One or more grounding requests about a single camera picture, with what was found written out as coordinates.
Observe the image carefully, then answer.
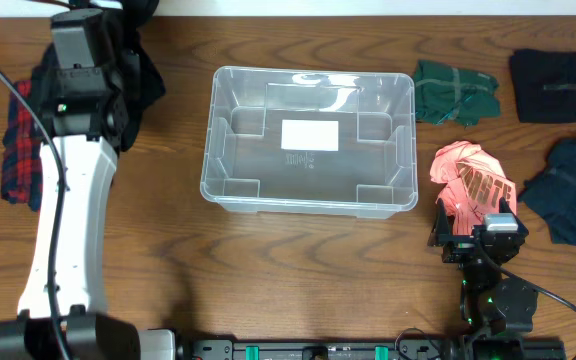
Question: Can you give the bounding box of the white label in bin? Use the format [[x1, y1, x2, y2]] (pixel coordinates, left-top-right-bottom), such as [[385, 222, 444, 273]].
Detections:
[[281, 119, 339, 152]]

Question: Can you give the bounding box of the navy folded garment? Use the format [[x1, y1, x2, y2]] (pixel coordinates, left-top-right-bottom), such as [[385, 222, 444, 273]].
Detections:
[[518, 137, 576, 246]]

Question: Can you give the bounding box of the red navy plaid shirt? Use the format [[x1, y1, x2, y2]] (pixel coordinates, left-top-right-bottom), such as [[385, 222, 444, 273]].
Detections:
[[0, 93, 42, 212]]

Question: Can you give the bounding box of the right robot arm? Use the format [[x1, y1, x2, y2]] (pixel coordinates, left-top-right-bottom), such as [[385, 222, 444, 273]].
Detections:
[[428, 199, 538, 359]]

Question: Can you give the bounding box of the dark green garment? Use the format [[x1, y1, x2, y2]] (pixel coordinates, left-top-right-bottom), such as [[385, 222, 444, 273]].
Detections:
[[413, 60, 501, 127]]

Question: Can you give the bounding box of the black garment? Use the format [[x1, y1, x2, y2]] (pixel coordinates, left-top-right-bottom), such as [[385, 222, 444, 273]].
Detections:
[[509, 49, 576, 124], [29, 0, 166, 153]]

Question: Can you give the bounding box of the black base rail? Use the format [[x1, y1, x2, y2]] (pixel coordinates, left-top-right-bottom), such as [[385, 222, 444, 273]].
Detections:
[[175, 339, 567, 360]]

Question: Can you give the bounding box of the clear plastic storage bin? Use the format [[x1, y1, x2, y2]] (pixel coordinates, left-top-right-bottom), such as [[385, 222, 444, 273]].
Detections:
[[200, 66, 419, 219]]

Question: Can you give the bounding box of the pink printed t-shirt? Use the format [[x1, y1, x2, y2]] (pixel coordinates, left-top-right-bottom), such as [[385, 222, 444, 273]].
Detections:
[[430, 141, 517, 235]]

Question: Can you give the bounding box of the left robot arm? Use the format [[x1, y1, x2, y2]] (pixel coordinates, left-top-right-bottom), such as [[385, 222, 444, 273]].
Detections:
[[0, 0, 178, 359]]

